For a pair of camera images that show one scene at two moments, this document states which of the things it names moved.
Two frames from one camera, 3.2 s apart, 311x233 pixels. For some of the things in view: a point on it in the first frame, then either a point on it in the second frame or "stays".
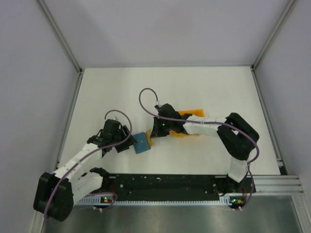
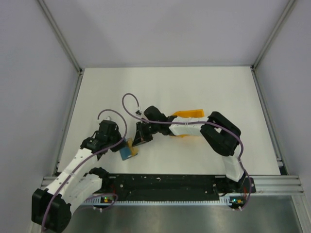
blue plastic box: (142, 144) -> (126, 153)
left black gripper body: (120, 136) stays
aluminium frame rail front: (278, 185) stays
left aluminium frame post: (60, 35) stays
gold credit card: (151, 141) -> (134, 150)
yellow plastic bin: (199, 112) stays
